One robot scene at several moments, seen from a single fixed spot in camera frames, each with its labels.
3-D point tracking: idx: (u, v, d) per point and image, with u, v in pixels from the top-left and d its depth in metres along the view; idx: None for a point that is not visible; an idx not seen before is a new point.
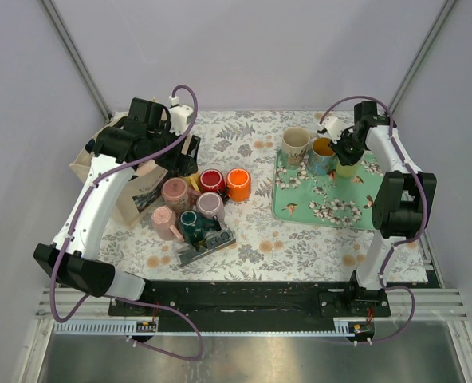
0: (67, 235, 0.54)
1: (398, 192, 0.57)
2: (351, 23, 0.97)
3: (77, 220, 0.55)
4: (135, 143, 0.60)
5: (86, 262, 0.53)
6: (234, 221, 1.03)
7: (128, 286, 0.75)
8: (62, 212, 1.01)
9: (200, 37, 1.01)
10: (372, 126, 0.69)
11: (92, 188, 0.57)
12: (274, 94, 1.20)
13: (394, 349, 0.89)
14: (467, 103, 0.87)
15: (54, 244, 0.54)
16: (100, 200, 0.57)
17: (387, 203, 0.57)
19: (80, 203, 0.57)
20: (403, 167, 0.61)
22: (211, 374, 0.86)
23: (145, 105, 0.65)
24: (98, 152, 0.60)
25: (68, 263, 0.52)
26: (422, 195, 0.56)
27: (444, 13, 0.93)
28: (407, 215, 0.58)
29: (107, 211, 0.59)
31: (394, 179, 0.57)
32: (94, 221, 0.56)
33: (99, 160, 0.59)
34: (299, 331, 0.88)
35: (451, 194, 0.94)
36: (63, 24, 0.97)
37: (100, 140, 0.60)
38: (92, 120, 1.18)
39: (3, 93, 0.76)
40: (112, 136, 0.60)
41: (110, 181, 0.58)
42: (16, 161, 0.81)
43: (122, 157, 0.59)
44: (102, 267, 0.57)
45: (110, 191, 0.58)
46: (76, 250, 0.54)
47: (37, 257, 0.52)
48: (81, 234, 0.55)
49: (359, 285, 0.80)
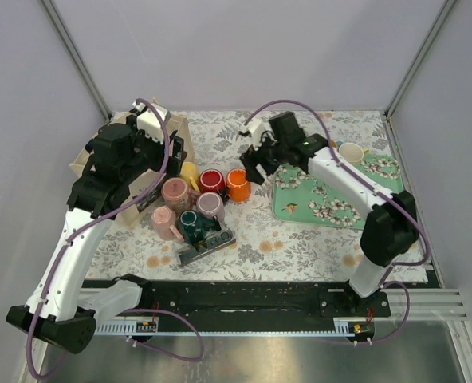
0: (41, 299, 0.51)
1: (388, 224, 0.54)
2: (351, 23, 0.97)
3: (52, 282, 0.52)
4: (109, 194, 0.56)
5: (60, 325, 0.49)
6: (234, 221, 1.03)
7: (122, 302, 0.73)
8: (62, 212, 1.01)
9: (200, 37, 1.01)
10: (312, 155, 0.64)
11: (65, 246, 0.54)
12: (274, 94, 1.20)
13: (393, 349, 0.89)
14: (467, 103, 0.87)
15: (28, 307, 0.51)
16: (75, 258, 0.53)
17: (383, 239, 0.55)
19: (53, 265, 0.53)
20: (376, 195, 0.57)
22: (211, 374, 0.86)
23: (108, 146, 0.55)
24: (73, 205, 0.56)
25: (41, 328, 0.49)
26: (407, 215, 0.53)
27: (444, 12, 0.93)
28: (402, 236, 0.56)
29: (83, 266, 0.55)
31: (379, 218, 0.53)
32: (68, 282, 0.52)
33: (73, 215, 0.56)
34: (299, 331, 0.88)
35: (450, 194, 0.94)
36: (63, 25, 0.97)
37: (75, 192, 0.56)
38: (92, 120, 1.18)
39: (2, 93, 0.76)
40: (86, 187, 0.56)
41: (85, 237, 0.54)
42: (16, 161, 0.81)
43: (97, 211, 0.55)
44: (81, 325, 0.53)
45: (85, 246, 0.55)
46: (50, 313, 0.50)
47: (9, 322, 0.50)
48: (56, 296, 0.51)
49: (360, 296, 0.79)
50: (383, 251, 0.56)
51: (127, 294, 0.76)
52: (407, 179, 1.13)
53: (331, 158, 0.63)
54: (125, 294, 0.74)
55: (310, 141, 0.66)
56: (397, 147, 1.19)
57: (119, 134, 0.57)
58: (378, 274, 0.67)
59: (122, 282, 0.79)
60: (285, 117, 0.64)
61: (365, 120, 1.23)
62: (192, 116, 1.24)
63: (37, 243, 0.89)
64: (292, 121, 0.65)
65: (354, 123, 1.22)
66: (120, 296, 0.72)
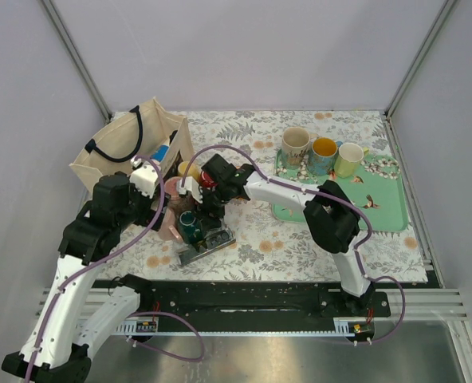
0: (35, 347, 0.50)
1: (324, 213, 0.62)
2: (352, 23, 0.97)
3: (45, 329, 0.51)
4: (101, 238, 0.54)
5: (55, 374, 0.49)
6: (234, 221, 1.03)
7: (118, 318, 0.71)
8: (63, 212, 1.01)
9: (200, 37, 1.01)
10: (245, 183, 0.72)
11: (57, 295, 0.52)
12: (274, 94, 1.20)
13: (393, 348, 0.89)
14: (468, 103, 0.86)
15: (22, 354, 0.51)
16: (68, 306, 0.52)
17: (328, 230, 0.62)
19: (46, 312, 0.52)
20: (305, 194, 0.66)
22: (211, 374, 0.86)
23: (108, 192, 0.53)
24: (64, 251, 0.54)
25: (37, 377, 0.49)
26: (336, 198, 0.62)
27: (444, 12, 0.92)
28: (344, 221, 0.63)
29: (77, 310, 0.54)
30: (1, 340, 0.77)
31: (315, 211, 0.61)
32: (62, 329, 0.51)
33: (65, 262, 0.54)
34: (299, 331, 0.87)
35: (451, 193, 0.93)
36: (64, 25, 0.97)
37: (66, 236, 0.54)
38: (92, 120, 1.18)
39: (3, 93, 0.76)
40: (78, 231, 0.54)
41: (78, 284, 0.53)
42: (17, 161, 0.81)
43: (88, 256, 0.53)
44: (75, 367, 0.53)
45: (79, 291, 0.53)
46: (44, 362, 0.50)
47: (4, 370, 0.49)
48: (49, 344, 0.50)
49: (359, 296, 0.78)
50: (332, 240, 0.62)
51: (123, 309, 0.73)
52: (407, 179, 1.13)
53: (260, 178, 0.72)
54: (123, 309, 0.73)
55: (238, 171, 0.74)
56: (397, 147, 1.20)
57: (120, 180, 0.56)
58: (352, 263, 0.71)
59: (118, 292, 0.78)
60: (212, 163, 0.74)
61: (365, 120, 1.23)
62: (192, 116, 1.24)
63: (39, 244, 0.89)
64: (218, 162, 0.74)
65: (354, 123, 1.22)
66: (117, 313, 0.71)
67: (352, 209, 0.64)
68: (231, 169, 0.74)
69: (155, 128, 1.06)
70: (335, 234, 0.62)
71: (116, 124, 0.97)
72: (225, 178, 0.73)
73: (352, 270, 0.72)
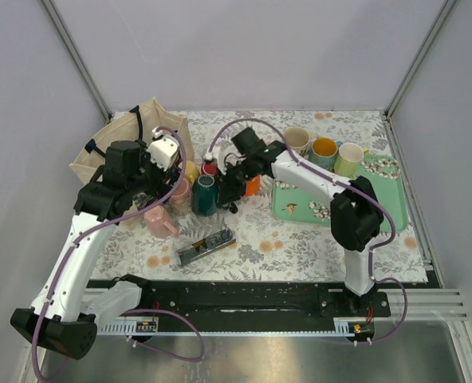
0: (47, 299, 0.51)
1: (351, 209, 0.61)
2: (351, 23, 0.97)
3: (58, 282, 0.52)
4: (116, 199, 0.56)
5: (65, 325, 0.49)
6: (234, 221, 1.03)
7: (121, 306, 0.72)
8: (64, 211, 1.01)
9: (200, 37, 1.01)
10: (273, 161, 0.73)
11: (72, 248, 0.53)
12: (274, 94, 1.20)
13: (393, 349, 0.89)
14: (468, 103, 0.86)
15: (33, 309, 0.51)
16: (80, 261, 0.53)
17: (349, 225, 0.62)
19: (59, 266, 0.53)
20: (335, 184, 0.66)
22: (211, 374, 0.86)
23: (119, 154, 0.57)
24: (80, 209, 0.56)
25: (46, 329, 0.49)
26: (367, 198, 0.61)
27: (444, 12, 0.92)
28: (367, 220, 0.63)
29: (88, 267, 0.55)
30: (0, 340, 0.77)
31: (342, 205, 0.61)
32: (74, 282, 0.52)
33: (80, 219, 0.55)
34: (300, 331, 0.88)
35: (451, 192, 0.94)
36: (64, 25, 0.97)
37: (81, 196, 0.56)
38: (92, 120, 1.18)
39: (3, 93, 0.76)
40: (93, 193, 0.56)
41: (92, 238, 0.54)
42: (17, 161, 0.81)
43: (104, 214, 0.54)
44: (84, 326, 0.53)
45: (92, 247, 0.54)
46: (55, 314, 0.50)
47: (14, 322, 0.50)
48: (61, 295, 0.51)
49: (359, 294, 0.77)
50: (352, 236, 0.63)
51: (127, 295, 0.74)
52: (407, 179, 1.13)
53: (290, 159, 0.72)
54: (124, 298, 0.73)
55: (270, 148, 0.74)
56: (397, 147, 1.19)
57: (131, 146, 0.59)
58: (363, 262, 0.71)
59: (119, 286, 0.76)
60: (245, 135, 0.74)
61: (366, 120, 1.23)
62: (192, 116, 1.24)
63: (38, 242, 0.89)
64: (252, 135, 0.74)
65: (354, 123, 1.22)
66: (120, 300, 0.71)
67: (378, 211, 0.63)
68: (261, 145, 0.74)
69: (155, 128, 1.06)
70: (355, 231, 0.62)
71: (116, 124, 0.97)
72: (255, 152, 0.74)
73: (360, 269, 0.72)
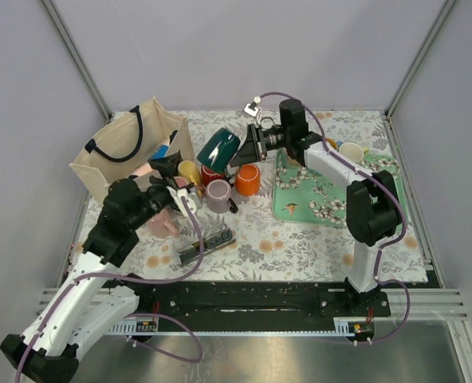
0: (37, 331, 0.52)
1: (367, 197, 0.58)
2: (351, 22, 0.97)
3: (51, 316, 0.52)
4: (121, 244, 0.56)
5: (48, 360, 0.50)
6: (234, 221, 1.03)
7: (112, 320, 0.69)
8: (64, 211, 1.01)
9: (200, 37, 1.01)
10: (305, 148, 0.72)
11: (71, 286, 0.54)
12: (274, 94, 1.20)
13: (393, 349, 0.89)
14: (468, 103, 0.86)
15: (24, 337, 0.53)
16: (76, 299, 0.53)
17: (363, 215, 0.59)
19: (56, 299, 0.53)
20: (356, 175, 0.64)
22: (211, 374, 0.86)
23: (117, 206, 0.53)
24: (87, 248, 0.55)
25: (30, 362, 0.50)
26: (385, 190, 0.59)
27: (445, 12, 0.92)
28: (383, 216, 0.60)
29: (84, 305, 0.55)
30: (0, 340, 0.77)
31: (359, 191, 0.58)
32: (66, 320, 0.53)
33: (84, 258, 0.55)
34: (299, 331, 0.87)
35: (451, 192, 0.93)
36: (64, 25, 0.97)
37: (89, 237, 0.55)
38: (92, 121, 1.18)
39: (3, 93, 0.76)
40: (100, 236, 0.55)
41: (91, 280, 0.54)
42: (17, 161, 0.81)
43: (108, 259, 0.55)
44: (67, 361, 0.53)
45: (90, 288, 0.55)
46: (41, 348, 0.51)
47: (4, 349, 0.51)
48: (51, 330, 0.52)
49: (359, 291, 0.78)
50: (363, 229, 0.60)
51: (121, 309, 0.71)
52: (407, 179, 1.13)
53: (320, 148, 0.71)
54: (118, 311, 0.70)
55: (308, 137, 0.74)
56: (397, 147, 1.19)
57: (131, 193, 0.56)
58: (370, 258, 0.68)
59: (118, 292, 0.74)
60: (295, 108, 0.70)
61: (365, 120, 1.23)
62: (192, 116, 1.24)
63: (38, 243, 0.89)
64: (301, 114, 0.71)
65: (354, 123, 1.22)
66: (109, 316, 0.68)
67: (395, 208, 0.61)
68: (304, 130, 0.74)
69: (155, 128, 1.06)
70: (367, 223, 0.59)
71: (116, 124, 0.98)
72: (294, 130, 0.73)
73: (366, 264, 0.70)
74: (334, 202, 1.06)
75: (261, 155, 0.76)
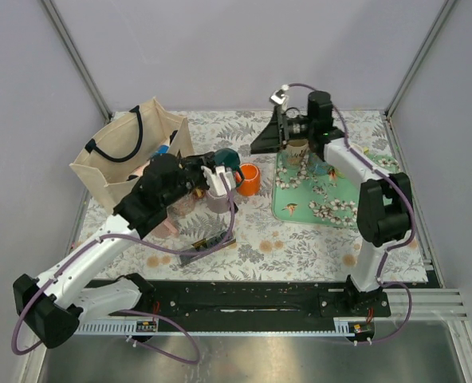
0: (53, 278, 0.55)
1: (380, 198, 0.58)
2: (351, 23, 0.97)
3: (68, 266, 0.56)
4: (149, 216, 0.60)
5: (55, 309, 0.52)
6: (234, 221, 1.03)
7: (116, 305, 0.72)
8: (64, 211, 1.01)
9: (200, 38, 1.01)
10: (328, 143, 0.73)
11: (94, 241, 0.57)
12: (274, 94, 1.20)
13: (393, 349, 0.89)
14: (468, 103, 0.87)
15: (38, 281, 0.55)
16: (96, 257, 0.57)
17: (373, 214, 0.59)
19: (76, 252, 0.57)
20: (373, 173, 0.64)
22: (211, 374, 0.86)
23: (155, 178, 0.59)
24: (116, 211, 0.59)
25: (37, 306, 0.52)
26: (399, 192, 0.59)
27: (444, 13, 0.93)
28: (395, 219, 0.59)
29: (99, 265, 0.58)
30: None
31: (372, 190, 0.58)
32: (81, 273, 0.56)
33: (113, 219, 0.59)
34: (299, 331, 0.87)
35: (450, 193, 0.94)
36: (64, 25, 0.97)
37: (122, 202, 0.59)
38: (92, 121, 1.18)
39: (3, 94, 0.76)
40: (131, 205, 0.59)
41: (114, 242, 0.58)
42: (17, 161, 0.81)
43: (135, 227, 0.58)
44: (68, 321, 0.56)
45: (110, 250, 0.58)
46: (53, 294, 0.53)
47: (16, 286, 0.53)
48: (65, 280, 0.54)
49: (359, 290, 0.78)
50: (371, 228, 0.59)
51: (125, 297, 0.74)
52: None
53: (341, 144, 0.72)
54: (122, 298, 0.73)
55: (330, 132, 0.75)
56: (397, 147, 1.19)
57: (171, 167, 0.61)
58: (375, 260, 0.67)
59: (123, 283, 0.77)
60: (323, 102, 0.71)
61: (365, 120, 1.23)
62: (192, 116, 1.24)
63: (38, 243, 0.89)
64: (328, 109, 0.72)
65: (354, 123, 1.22)
66: (116, 298, 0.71)
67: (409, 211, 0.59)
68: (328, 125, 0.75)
69: (155, 128, 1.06)
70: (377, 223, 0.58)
71: (116, 124, 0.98)
72: (319, 123, 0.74)
73: (370, 266, 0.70)
74: (334, 202, 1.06)
75: (282, 143, 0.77)
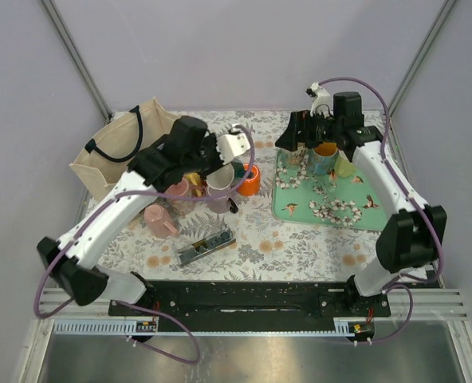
0: (72, 239, 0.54)
1: (409, 233, 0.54)
2: (351, 23, 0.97)
3: (88, 227, 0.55)
4: (167, 171, 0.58)
5: (78, 270, 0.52)
6: (234, 221, 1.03)
7: (127, 289, 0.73)
8: (64, 211, 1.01)
9: (199, 38, 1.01)
10: (360, 145, 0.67)
11: (111, 201, 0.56)
12: (275, 94, 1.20)
13: (393, 349, 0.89)
14: (469, 103, 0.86)
15: (59, 242, 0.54)
16: (114, 215, 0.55)
17: (397, 246, 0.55)
19: (95, 211, 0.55)
20: (407, 200, 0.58)
22: (211, 374, 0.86)
23: (185, 131, 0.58)
24: (131, 167, 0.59)
25: (62, 266, 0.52)
26: (431, 230, 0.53)
27: (444, 13, 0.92)
28: (418, 251, 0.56)
29: (118, 224, 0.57)
30: None
31: (402, 223, 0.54)
32: (102, 233, 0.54)
33: (130, 175, 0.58)
34: (299, 331, 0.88)
35: (450, 193, 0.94)
36: (64, 25, 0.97)
37: (137, 156, 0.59)
38: (92, 121, 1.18)
39: (2, 93, 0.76)
40: (148, 158, 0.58)
41: (131, 200, 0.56)
42: (16, 161, 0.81)
43: (150, 180, 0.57)
44: (94, 280, 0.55)
45: (128, 208, 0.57)
46: (75, 255, 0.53)
47: (38, 249, 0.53)
48: (85, 242, 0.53)
49: (359, 294, 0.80)
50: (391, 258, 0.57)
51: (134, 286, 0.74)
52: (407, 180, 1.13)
53: (378, 152, 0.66)
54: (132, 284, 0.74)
55: (364, 130, 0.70)
56: (397, 147, 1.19)
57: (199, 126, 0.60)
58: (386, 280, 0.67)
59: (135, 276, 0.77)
60: (351, 96, 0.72)
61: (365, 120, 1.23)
62: (192, 116, 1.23)
63: (38, 242, 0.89)
64: (356, 104, 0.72)
65: None
66: (128, 280, 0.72)
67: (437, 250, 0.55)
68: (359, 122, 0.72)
69: (155, 128, 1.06)
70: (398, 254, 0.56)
71: (116, 124, 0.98)
72: (348, 120, 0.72)
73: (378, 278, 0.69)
74: (334, 202, 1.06)
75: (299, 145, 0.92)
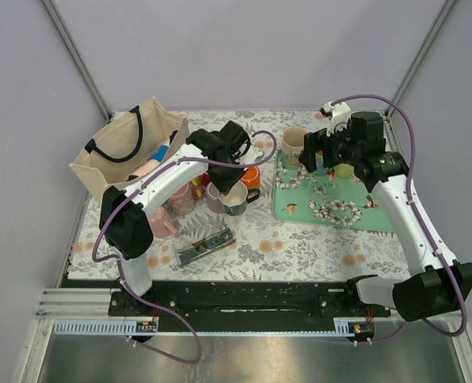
0: (139, 188, 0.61)
1: (434, 291, 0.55)
2: (351, 23, 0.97)
3: (151, 182, 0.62)
4: (218, 148, 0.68)
5: (143, 215, 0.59)
6: (234, 221, 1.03)
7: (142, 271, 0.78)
8: (64, 211, 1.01)
9: (199, 37, 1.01)
10: (382, 179, 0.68)
11: (174, 163, 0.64)
12: (274, 94, 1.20)
13: (394, 349, 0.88)
14: (469, 103, 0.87)
15: (125, 191, 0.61)
16: (175, 175, 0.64)
17: (420, 302, 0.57)
19: (159, 170, 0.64)
20: (435, 255, 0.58)
22: (211, 374, 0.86)
23: (237, 128, 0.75)
24: (188, 142, 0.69)
25: (127, 212, 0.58)
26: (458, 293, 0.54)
27: (444, 13, 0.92)
28: (442, 306, 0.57)
29: (174, 187, 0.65)
30: None
31: (428, 282, 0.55)
32: (163, 188, 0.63)
33: (188, 148, 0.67)
34: (299, 331, 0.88)
35: (450, 192, 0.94)
36: (64, 25, 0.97)
37: (194, 135, 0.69)
38: (92, 121, 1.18)
39: (2, 92, 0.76)
40: (203, 137, 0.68)
41: (190, 166, 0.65)
42: (16, 160, 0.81)
43: (207, 152, 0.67)
44: (145, 234, 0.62)
45: (185, 173, 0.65)
46: (140, 203, 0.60)
47: (106, 193, 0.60)
48: (151, 191, 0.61)
49: (360, 299, 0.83)
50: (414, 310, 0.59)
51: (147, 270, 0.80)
52: None
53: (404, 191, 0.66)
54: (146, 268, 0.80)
55: (384, 157, 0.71)
56: (397, 147, 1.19)
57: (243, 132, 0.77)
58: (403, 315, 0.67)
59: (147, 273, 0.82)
60: (371, 119, 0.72)
61: None
62: (192, 116, 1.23)
63: (38, 242, 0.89)
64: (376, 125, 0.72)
65: None
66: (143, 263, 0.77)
67: (459, 304, 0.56)
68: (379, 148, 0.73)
69: (155, 128, 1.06)
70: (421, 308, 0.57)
71: (116, 124, 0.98)
72: (367, 145, 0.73)
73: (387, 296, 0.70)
74: (334, 202, 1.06)
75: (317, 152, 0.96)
